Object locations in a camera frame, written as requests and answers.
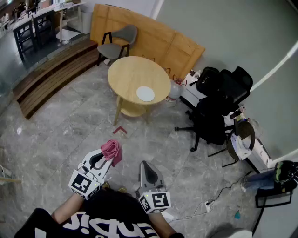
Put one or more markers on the pink cloth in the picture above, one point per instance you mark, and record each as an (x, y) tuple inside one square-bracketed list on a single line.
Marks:
[(113, 148)]

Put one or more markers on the pile of small colourful items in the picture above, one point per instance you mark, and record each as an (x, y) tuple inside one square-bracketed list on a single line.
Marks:
[(238, 114)]

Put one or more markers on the white power strip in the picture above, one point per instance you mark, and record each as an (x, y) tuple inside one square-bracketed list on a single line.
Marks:
[(208, 205)]

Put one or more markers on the black office chair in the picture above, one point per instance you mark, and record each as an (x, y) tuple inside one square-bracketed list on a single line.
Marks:
[(209, 120)]

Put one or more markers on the white low cabinet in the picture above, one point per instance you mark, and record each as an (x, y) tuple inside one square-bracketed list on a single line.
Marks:
[(193, 93)]

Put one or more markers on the brown wooden steps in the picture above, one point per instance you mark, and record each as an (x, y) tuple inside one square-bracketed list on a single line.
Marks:
[(53, 69)]

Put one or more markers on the black backpack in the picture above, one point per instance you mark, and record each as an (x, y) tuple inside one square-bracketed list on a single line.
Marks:
[(208, 79)]

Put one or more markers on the round wooden table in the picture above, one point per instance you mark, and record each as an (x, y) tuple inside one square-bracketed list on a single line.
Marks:
[(130, 76)]

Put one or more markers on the black metal stool frame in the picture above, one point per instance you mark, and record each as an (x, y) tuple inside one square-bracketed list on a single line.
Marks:
[(259, 201)]

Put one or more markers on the person's left forearm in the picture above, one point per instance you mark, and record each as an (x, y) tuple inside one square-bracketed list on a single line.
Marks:
[(67, 206)]

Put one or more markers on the white wall pipe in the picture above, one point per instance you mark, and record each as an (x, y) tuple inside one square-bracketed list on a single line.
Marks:
[(263, 79)]

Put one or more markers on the black printed t-shirt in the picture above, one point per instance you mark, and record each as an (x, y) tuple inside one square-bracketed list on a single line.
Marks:
[(111, 209)]

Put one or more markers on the clear plastic bag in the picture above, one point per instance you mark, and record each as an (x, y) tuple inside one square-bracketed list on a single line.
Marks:
[(255, 127)]

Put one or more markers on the gray chair with black frame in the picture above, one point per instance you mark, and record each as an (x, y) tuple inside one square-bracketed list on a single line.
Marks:
[(111, 50)]

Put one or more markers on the person's yellow shoe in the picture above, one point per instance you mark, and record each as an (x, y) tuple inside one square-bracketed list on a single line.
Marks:
[(122, 189), (106, 185)]

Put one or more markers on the white table with wooden legs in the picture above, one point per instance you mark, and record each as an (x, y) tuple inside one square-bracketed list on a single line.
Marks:
[(67, 6)]

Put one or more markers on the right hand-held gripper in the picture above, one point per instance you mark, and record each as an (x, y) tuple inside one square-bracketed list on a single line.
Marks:
[(158, 201)]

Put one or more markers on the dark brown round chair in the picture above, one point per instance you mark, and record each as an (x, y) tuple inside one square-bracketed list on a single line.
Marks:
[(245, 130)]

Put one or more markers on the white plate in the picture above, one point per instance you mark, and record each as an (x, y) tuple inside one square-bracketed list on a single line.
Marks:
[(145, 93)]

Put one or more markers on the white crumpled cloth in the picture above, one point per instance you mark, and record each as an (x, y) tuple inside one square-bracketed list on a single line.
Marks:
[(241, 148)]

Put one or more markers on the white sheet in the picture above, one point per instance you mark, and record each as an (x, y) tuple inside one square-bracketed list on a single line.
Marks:
[(68, 35)]

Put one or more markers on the small teal object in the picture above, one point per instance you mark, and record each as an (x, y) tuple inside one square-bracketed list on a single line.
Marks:
[(237, 215)]

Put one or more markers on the black wooden chair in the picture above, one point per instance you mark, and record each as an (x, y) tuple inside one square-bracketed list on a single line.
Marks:
[(44, 28), (23, 37)]

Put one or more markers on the person's right forearm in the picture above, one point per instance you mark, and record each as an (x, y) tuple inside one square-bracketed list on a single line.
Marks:
[(163, 224)]

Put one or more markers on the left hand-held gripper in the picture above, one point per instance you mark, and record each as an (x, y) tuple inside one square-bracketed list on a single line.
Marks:
[(83, 183)]

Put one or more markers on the large orange wooden board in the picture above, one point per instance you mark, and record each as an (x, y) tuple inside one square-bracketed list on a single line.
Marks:
[(158, 41)]

